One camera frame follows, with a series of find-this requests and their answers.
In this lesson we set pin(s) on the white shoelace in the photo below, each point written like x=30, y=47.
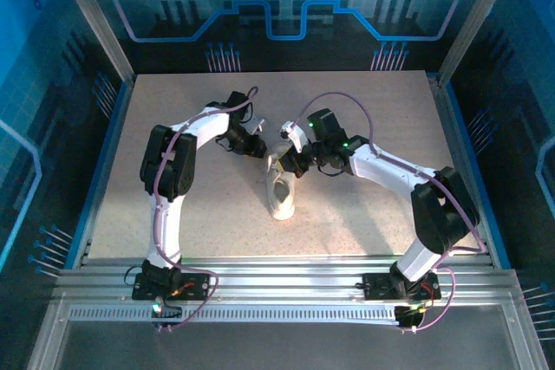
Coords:
x=274, y=170

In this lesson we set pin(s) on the white canvas shoe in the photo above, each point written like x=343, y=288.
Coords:
x=284, y=205

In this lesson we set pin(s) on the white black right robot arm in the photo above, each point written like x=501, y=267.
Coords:
x=442, y=214

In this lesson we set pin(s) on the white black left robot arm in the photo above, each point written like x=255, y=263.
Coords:
x=167, y=222

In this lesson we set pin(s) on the blue table edge strip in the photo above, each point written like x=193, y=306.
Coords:
x=463, y=127
x=114, y=127

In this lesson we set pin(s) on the right controller board with LED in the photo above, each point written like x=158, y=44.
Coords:
x=409, y=316

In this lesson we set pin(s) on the controller board with led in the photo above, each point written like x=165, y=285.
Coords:
x=167, y=311
x=409, y=316

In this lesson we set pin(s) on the left controller board with LED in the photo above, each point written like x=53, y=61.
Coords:
x=167, y=311

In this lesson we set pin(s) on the aluminium front rail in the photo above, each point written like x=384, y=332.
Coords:
x=282, y=279

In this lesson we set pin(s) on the aluminium side rail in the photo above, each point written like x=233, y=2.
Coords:
x=451, y=127

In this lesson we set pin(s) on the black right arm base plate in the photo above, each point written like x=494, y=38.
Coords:
x=377, y=287

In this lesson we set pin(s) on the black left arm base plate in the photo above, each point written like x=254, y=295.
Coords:
x=195, y=287

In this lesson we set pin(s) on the aluminium frame post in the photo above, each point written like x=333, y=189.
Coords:
x=476, y=19
x=94, y=19

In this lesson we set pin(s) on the aluminium lower frame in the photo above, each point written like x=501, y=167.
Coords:
x=45, y=335

